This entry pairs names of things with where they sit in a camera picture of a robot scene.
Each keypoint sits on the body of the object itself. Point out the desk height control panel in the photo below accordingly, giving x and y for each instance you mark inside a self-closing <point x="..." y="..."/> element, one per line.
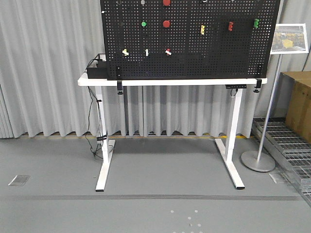
<point x="236" y="86"/>

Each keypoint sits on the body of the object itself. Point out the lower red mushroom button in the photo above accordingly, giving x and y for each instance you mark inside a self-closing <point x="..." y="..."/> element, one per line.
<point x="166" y="24"/>

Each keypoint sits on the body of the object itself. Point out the metal grate racks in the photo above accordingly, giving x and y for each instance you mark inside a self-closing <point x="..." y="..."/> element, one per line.
<point x="293" y="155"/>

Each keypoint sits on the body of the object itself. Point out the framed photo sign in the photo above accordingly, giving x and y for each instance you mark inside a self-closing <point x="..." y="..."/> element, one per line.
<point x="290" y="39"/>

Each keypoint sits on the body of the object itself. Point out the black panel clamp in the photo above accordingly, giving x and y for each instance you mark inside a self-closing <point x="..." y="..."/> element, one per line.
<point x="258" y="80"/>
<point x="119" y="81"/>

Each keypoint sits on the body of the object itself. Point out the white standing desk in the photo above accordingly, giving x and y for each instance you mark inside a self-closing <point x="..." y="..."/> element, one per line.
<point x="225" y="149"/>

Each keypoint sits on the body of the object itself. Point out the brown cardboard box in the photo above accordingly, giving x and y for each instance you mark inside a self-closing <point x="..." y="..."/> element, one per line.
<point x="298" y="116"/>

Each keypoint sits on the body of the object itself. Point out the green knob switch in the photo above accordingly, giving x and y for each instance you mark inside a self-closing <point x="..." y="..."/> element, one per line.
<point x="256" y="23"/>

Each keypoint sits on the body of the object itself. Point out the black perforated pegboard panel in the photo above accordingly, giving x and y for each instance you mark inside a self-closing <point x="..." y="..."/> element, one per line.
<point x="218" y="54"/>

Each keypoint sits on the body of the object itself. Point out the right black panel clamp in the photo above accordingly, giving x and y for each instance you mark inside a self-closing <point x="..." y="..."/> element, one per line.
<point x="258" y="80"/>

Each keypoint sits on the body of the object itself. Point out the upper red mushroom button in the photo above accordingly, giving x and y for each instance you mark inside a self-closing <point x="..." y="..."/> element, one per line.
<point x="166" y="2"/>

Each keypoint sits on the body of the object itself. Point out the red toggle switch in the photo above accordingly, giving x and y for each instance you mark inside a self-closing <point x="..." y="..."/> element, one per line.
<point x="168" y="51"/>

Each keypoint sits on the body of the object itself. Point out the red knob switch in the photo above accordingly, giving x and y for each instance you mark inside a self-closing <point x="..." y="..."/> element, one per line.
<point x="230" y="26"/>

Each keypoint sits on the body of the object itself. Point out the grey pleated curtain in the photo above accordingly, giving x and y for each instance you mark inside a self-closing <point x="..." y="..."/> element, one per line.
<point x="45" y="45"/>

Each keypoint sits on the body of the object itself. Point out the floor outlet plate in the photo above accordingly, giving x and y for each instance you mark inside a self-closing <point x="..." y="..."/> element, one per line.
<point x="19" y="180"/>

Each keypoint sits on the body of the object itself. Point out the yellow knob switch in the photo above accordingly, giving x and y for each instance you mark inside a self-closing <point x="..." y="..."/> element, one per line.
<point x="202" y="30"/>

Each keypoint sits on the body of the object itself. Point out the left black panel clamp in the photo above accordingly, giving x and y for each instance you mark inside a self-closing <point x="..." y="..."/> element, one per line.
<point x="119" y="81"/>

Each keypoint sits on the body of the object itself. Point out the silver sign stand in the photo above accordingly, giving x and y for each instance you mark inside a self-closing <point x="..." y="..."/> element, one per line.
<point x="257" y="160"/>

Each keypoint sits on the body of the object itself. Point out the red mushroom button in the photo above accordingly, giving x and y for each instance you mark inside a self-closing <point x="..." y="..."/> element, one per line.
<point x="166" y="24"/>
<point x="166" y="2"/>

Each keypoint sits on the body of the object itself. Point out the black power supply box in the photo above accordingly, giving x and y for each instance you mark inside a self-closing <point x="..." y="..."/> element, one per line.
<point x="98" y="67"/>

